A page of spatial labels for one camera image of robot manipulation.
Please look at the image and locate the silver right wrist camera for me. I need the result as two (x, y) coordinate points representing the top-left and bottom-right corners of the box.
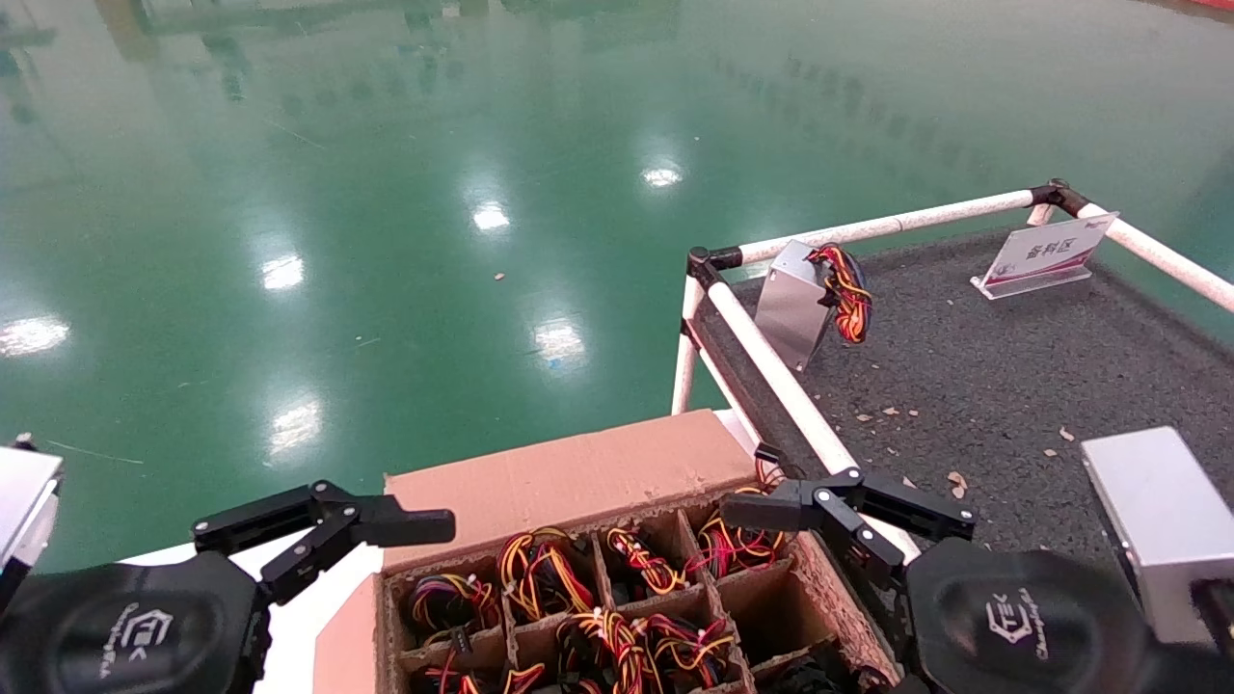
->
(1078, 426), (1234, 649)

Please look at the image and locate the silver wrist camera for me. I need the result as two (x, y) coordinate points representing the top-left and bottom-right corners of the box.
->
(0, 445), (65, 591)
(1078, 426), (1234, 649)

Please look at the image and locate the black felt table cover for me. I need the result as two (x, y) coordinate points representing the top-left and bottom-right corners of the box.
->
(694, 217), (1234, 694)

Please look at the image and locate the black pipe corner joint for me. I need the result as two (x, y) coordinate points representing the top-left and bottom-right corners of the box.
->
(687, 245), (745, 290)
(1030, 178), (1090, 219)

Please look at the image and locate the divided brown cardboard box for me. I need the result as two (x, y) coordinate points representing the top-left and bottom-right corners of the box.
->
(310, 408), (912, 694)

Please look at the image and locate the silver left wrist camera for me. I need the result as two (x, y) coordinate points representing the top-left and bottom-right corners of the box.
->
(0, 445), (65, 591)

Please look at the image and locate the clear acrylic sign holder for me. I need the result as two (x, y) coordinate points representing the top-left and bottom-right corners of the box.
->
(970, 210), (1121, 301)

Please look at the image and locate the white pipe rail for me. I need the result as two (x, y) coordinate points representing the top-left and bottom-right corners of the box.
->
(1080, 202), (1234, 314)
(740, 188), (1037, 267)
(707, 278), (922, 565)

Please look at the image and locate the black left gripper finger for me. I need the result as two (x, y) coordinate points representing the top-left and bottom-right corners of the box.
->
(193, 482), (457, 608)

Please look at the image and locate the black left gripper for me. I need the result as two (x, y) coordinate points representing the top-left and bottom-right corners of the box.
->
(0, 551), (274, 694)

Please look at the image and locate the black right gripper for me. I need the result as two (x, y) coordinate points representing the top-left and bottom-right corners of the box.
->
(721, 469), (1167, 694)

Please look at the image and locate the white pipe table leg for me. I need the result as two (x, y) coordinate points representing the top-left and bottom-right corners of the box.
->
(672, 278), (707, 415)

